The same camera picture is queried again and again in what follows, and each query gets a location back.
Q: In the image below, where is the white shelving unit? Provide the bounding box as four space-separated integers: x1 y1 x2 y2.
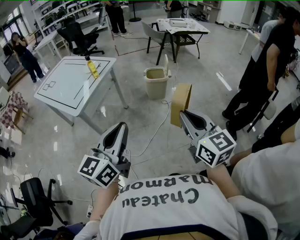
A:
30 0 111 45

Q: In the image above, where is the yellow bottle with black cap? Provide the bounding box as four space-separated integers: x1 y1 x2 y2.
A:
84 55 100 79

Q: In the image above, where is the grey shell chair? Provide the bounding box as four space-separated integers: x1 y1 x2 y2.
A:
141 21 179 67

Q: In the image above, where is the white side table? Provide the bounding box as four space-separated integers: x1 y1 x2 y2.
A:
238 29 261 56

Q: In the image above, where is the black round-base floor stand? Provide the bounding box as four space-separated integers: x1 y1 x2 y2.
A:
128 0 143 23

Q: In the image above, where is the black office chair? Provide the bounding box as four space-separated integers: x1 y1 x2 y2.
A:
0 177 73 240
57 21 105 57

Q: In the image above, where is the white floor box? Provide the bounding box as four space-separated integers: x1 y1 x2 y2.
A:
223 21 242 31

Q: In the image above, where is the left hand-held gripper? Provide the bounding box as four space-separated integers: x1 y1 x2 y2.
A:
77 122 131 188

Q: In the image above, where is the black mesh basket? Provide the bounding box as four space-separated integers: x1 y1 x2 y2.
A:
175 34 196 46

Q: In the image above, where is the black-legged chair with white seat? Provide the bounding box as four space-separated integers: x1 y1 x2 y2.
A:
246 88 280 133

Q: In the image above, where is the red checkered cloth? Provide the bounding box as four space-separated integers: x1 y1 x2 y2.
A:
0 90 30 131

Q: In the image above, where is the black-legged table with white cloth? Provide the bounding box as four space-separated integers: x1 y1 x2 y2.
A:
156 17 211 66

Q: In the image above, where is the long white desk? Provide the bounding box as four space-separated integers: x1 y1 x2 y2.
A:
32 30 69 60

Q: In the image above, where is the flat white box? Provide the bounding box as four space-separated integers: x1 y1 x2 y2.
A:
169 19 188 28

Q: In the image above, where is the wooden stool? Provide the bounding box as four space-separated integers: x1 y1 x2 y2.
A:
13 107 34 135

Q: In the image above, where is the brown cardboard box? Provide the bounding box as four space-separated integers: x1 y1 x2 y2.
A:
170 83 192 128

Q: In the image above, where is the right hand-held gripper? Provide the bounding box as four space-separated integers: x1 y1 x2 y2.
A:
179 109 237 168

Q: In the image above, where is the white table with black lines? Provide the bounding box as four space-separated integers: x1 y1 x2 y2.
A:
34 56 129 135

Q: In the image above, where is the beige trash bin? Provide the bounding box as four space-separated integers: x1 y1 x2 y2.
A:
143 54 173 100

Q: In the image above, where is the person's white printed shirt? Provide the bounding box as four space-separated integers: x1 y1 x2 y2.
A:
72 173 279 240

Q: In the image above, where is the person's right forearm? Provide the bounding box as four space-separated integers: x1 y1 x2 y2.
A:
205 163 241 200

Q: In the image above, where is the person's left forearm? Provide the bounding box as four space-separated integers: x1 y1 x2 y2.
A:
90 180 120 222

